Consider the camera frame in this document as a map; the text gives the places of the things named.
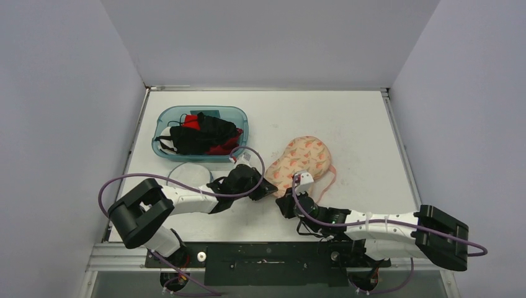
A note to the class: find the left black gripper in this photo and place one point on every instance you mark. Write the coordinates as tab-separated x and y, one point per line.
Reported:
266	189

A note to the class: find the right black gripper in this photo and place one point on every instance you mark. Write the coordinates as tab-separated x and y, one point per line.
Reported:
290	204

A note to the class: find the peach floral padded bra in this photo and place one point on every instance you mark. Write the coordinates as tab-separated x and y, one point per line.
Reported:
302	153

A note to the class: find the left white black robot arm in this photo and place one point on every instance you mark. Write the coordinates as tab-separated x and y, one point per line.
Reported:
138	216

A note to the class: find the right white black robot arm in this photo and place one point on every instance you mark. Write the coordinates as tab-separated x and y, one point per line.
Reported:
428	233

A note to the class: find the dark red lace bra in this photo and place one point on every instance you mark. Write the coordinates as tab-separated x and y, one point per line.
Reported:
227	147

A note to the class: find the white black bra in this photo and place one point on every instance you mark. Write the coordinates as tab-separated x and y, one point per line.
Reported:
165	142

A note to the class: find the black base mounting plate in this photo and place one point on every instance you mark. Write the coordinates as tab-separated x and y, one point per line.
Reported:
276	263

